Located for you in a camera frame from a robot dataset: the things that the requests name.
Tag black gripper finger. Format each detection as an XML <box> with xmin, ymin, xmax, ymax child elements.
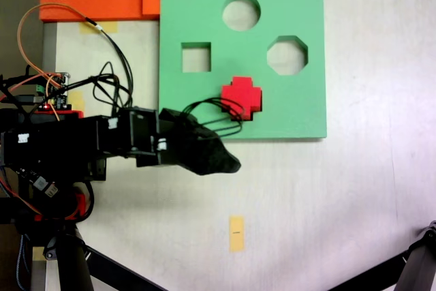
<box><xmin>194</xmin><ymin>123</ymin><xmax>228</xmax><ymax>151</ymax></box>
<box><xmin>185</xmin><ymin>146</ymin><xmax>243</xmax><ymax>177</ymax></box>

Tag red cross columnar block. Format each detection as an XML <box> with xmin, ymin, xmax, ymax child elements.
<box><xmin>220</xmin><ymin>76</ymin><xmax>264</xmax><ymax>123</ymax></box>

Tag green shape hole board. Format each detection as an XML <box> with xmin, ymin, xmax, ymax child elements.
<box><xmin>157</xmin><ymin>0</ymin><xmax>328</xmax><ymax>142</ymax></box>

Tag yellow tape marker strip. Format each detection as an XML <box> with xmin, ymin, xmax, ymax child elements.
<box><xmin>228</xmin><ymin>215</ymin><xmax>246</xmax><ymax>254</ymax></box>

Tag yellow masking tape piece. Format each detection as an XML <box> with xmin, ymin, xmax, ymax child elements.
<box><xmin>31</xmin><ymin>245</ymin><xmax>46</xmax><ymax>262</ymax></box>
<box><xmin>69</xmin><ymin>91</ymin><xmax>85</xmax><ymax>112</ymax></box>
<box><xmin>79</xmin><ymin>20</ymin><xmax>119</xmax><ymax>35</ymax></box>

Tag black tripod leg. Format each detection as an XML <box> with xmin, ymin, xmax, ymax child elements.
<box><xmin>326</xmin><ymin>219</ymin><xmax>436</xmax><ymax>291</ymax></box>
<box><xmin>42</xmin><ymin>228</ymin><xmax>168</xmax><ymax>291</ymax></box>

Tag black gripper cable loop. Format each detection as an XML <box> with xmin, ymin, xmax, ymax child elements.
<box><xmin>181</xmin><ymin>97</ymin><xmax>245</xmax><ymax>138</ymax></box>

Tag long black cable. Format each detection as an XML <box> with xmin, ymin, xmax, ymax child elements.
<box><xmin>84</xmin><ymin>17</ymin><xmax>134</xmax><ymax>108</ymax></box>

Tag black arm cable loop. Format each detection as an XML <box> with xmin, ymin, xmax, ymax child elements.
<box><xmin>66</xmin><ymin>61</ymin><xmax>134</xmax><ymax>117</ymax></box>

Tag circuit board with wires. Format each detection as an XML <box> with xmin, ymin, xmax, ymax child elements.
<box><xmin>35</xmin><ymin>72</ymin><xmax>72</xmax><ymax>108</ymax></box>

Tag thin orange wire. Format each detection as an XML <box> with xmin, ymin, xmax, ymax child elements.
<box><xmin>16</xmin><ymin>2</ymin><xmax>90</xmax><ymax>79</ymax></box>

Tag blue braided cable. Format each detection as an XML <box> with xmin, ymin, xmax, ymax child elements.
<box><xmin>14</xmin><ymin>234</ymin><xmax>32</xmax><ymax>291</ymax></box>

